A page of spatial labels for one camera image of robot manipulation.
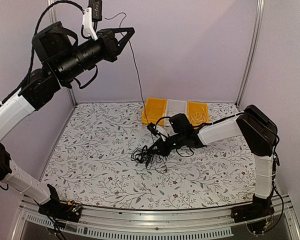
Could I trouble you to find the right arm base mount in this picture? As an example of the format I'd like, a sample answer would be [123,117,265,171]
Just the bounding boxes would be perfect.
[230,195,275,235]

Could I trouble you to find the front aluminium rail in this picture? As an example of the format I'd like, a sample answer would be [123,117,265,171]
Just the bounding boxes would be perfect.
[11,194,300,240]

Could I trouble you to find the aluminium frame post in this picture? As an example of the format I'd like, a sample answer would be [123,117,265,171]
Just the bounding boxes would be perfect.
[46,0,77,107]
[235,0,265,108]

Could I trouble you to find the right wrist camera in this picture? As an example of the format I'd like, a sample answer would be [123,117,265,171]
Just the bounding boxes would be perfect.
[147,122,168,142]

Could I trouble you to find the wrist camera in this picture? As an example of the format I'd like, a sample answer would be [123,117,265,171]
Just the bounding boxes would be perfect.
[81,0,103,41]
[147,122,168,142]

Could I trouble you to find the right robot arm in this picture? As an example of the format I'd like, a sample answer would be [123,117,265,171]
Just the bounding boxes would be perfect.
[131,104,280,223]

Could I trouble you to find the white cable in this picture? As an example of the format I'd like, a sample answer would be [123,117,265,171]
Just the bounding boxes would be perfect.
[189,106,209,125]
[188,107,208,125]

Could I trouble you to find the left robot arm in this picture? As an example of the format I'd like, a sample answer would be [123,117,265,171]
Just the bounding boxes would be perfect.
[0,21,135,217]

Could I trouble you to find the large yellow plastic bin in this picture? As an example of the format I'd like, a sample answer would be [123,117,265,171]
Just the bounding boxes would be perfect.
[141,97,168,125]

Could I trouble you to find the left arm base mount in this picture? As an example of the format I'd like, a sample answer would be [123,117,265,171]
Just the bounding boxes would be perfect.
[38,184,82,223]

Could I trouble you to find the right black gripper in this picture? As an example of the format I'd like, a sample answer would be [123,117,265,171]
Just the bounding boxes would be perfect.
[148,132,186,157]

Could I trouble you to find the left aluminium frame post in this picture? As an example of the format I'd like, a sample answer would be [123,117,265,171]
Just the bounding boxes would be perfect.
[46,0,77,107]

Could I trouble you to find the white translucent plastic bin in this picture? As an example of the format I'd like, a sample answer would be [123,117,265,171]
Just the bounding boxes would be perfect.
[164,99,187,117]

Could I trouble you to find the small yellow plastic bin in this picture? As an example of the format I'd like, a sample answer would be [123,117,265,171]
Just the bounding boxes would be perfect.
[186,101,210,126]

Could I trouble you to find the single black cable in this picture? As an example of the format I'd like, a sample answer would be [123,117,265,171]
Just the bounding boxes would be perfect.
[104,12,151,126]

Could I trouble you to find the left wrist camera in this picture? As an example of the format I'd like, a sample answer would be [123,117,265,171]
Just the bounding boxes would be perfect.
[81,0,103,41]

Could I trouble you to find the black cables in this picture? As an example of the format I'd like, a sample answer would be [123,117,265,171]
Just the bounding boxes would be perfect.
[130,146,170,175]

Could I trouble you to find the right aluminium frame post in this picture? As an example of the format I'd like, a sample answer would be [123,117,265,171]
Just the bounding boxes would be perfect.
[235,0,265,108]

